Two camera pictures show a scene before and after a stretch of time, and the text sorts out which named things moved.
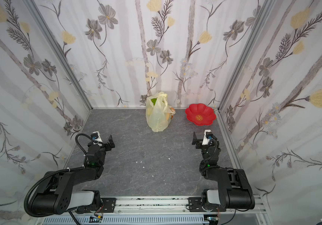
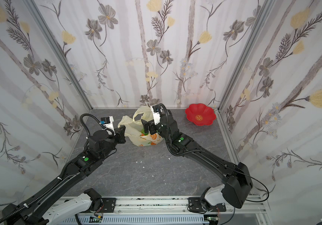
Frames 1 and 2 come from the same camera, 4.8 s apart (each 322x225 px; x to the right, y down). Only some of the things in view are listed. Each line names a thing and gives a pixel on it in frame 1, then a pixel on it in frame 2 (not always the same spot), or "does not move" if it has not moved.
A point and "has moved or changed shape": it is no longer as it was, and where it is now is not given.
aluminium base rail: (163, 210) does not move
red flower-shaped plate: (200, 114) does not move
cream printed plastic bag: (158, 114) has moved or changed shape
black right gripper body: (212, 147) -> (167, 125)
